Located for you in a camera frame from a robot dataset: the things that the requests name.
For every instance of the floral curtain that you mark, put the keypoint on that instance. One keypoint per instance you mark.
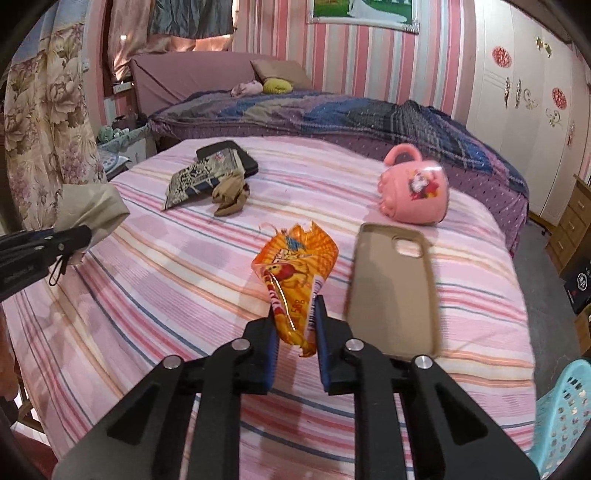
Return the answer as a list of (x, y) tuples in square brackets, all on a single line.
[(51, 138)]

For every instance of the pink striped bed sheet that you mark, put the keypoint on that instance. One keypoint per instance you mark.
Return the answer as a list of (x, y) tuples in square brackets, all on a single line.
[(184, 286)]

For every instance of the tan phone case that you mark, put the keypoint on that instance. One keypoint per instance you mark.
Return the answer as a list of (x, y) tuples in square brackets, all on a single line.
[(388, 300)]

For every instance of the wooden drawer cabinet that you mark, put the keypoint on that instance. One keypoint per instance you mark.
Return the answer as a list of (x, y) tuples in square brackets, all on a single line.
[(570, 226)]

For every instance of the white wardrobe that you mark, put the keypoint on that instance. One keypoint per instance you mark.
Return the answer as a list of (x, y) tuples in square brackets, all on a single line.
[(521, 138)]

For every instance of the red round paper decoration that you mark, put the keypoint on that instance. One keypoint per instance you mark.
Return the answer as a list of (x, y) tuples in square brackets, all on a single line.
[(501, 57), (559, 98)]

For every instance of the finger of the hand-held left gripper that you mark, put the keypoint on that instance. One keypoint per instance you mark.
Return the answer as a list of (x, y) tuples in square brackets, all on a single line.
[(23, 274), (46, 241)]

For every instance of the pink plush toy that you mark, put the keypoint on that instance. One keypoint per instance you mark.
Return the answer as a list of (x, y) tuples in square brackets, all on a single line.
[(247, 87)]

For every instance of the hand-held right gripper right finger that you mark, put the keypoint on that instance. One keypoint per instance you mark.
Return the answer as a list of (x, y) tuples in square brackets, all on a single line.
[(323, 350)]

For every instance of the yellow-green cloth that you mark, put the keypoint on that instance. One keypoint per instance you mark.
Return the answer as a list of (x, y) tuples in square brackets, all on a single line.
[(277, 86)]

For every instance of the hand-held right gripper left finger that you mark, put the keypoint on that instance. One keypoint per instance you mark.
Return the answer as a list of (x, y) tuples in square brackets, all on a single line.
[(258, 355)]

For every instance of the brown pillow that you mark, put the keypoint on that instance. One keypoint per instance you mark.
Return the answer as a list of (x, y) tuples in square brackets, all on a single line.
[(281, 71)]

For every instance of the crumpled brown paper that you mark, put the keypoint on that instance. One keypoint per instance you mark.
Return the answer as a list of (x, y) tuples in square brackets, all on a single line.
[(231, 196)]

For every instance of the beige cloth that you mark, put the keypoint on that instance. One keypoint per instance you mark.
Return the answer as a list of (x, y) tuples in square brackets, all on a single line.
[(92, 207)]

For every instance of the purple covered sofa back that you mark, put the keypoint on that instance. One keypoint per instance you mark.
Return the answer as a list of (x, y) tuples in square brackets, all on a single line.
[(184, 78)]

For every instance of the light blue plastic basket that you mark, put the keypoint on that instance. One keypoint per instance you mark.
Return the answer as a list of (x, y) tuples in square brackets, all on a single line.
[(563, 415)]

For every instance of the black case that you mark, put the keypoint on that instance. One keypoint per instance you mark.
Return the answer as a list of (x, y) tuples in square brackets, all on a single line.
[(249, 164)]

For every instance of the teal plush toy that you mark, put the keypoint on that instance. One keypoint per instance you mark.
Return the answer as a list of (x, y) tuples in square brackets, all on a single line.
[(108, 133)]

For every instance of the pink mug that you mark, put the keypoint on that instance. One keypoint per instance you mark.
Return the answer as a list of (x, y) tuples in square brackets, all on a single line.
[(411, 194)]

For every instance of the black box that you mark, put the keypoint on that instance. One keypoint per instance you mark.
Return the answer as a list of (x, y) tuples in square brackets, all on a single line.
[(577, 286)]

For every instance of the orange snack wrapper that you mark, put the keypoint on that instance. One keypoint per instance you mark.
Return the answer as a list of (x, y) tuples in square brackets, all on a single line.
[(295, 272)]

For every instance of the newspaper-print pouch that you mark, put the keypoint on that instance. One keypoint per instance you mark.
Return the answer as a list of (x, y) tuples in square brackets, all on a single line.
[(194, 182)]

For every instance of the framed wall picture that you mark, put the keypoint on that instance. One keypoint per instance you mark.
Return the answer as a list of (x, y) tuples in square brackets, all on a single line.
[(364, 11)]

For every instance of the grey hanging garment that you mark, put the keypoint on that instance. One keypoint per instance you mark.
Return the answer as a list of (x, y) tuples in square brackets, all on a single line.
[(191, 18)]

